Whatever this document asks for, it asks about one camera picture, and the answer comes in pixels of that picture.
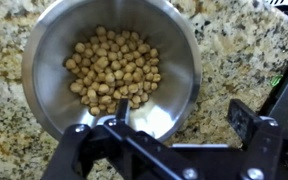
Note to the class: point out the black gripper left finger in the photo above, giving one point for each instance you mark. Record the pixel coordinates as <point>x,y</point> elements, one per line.
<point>94,146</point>

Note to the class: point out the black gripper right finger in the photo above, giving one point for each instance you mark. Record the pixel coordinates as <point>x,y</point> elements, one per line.
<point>267,150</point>

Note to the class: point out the small stainless steel bowl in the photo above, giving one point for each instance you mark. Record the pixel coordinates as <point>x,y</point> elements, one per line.
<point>50,83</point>

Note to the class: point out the pile of chickpeas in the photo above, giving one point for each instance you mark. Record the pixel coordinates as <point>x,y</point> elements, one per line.
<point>114,70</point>

